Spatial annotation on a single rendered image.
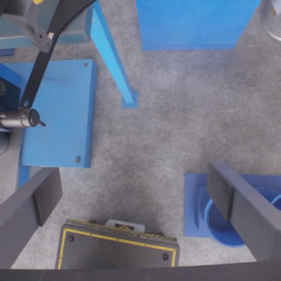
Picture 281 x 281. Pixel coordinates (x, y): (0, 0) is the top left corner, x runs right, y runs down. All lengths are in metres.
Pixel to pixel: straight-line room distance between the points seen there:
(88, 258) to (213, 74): 1.53
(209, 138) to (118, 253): 0.98
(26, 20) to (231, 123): 1.43
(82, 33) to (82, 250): 1.12
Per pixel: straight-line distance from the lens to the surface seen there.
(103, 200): 1.54
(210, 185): 0.17
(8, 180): 1.72
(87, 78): 1.59
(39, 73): 0.53
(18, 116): 1.22
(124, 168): 1.49
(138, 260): 1.26
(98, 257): 1.30
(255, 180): 1.60
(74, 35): 0.56
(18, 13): 0.36
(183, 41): 1.66
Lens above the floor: 1.46
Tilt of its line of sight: 80 degrees down
